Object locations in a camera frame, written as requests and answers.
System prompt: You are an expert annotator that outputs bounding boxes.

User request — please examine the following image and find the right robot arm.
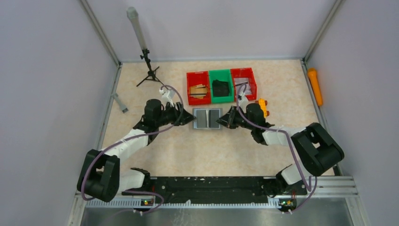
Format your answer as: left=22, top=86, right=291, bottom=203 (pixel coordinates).
left=216, top=104, right=344, bottom=193

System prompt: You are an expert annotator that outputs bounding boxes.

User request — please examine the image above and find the white credit card black stripe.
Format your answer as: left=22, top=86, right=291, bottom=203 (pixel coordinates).
left=233, top=77, right=250, bottom=89

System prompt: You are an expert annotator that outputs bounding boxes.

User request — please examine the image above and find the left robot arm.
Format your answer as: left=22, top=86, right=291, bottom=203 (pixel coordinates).
left=77, top=99, right=196, bottom=202

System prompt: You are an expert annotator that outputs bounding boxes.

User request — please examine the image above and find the clear bag in bin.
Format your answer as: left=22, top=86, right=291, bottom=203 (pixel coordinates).
left=245, top=87, right=252, bottom=95

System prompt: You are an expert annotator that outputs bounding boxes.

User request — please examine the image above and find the grey card holder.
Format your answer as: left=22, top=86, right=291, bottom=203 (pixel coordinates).
left=192, top=108, right=223, bottom=130

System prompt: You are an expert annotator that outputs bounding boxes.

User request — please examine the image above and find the black tripod with grey tube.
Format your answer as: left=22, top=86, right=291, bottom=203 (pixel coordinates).
left=126, top=7, right=164, bottom=87

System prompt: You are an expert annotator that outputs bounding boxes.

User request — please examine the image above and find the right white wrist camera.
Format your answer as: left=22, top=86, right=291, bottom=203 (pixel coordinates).
left=236, top=93, right=249, bottom=107

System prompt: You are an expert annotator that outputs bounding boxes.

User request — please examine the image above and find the right red bin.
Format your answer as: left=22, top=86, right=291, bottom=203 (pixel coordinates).
left=230, top=68, right=257, bottom=101

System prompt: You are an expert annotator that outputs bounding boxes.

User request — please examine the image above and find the small grey bracket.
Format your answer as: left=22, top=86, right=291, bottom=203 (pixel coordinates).
left=111, top=92, right=128, bottom=113

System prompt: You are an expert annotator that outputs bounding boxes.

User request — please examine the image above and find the yellow toy brick car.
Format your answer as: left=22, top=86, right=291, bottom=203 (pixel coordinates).
left=255, top=98, right=270, bottom=118

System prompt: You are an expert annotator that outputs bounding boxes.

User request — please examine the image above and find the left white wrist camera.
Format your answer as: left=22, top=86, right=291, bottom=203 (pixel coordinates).
left=159, top=88, right=176, bottom=107

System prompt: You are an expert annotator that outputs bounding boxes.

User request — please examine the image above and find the black item in bin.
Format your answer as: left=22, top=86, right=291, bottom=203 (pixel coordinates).
left=212, top=80, right=230, bottom=97

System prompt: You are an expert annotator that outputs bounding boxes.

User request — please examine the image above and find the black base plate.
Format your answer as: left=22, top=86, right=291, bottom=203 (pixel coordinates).
left=136, top=176, right=308, bottom=204

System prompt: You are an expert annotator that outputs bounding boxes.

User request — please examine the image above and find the green bin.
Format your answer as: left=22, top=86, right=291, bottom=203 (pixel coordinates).
left=208, top=69, right=234, bottom=104

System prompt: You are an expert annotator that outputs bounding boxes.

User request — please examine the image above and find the orange flashlight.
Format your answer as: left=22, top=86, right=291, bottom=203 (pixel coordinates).
left=307, top=68, right=323, bottom=106

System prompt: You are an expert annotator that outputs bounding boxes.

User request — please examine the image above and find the left red bin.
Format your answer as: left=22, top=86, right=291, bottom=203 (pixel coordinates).
left=186, top=71, right=211, bottom=105

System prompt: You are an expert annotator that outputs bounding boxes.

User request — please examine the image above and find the red bin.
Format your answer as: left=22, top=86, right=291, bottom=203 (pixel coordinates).
left=186, top=71, right=211, bottom=105
left=230, top=68, right=257, bottom=101

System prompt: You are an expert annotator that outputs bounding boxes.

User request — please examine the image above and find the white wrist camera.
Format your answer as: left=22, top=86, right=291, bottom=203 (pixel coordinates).
left=236, top=93, right=249, bottom=107
left=159, top=88, right=176, bottom=107

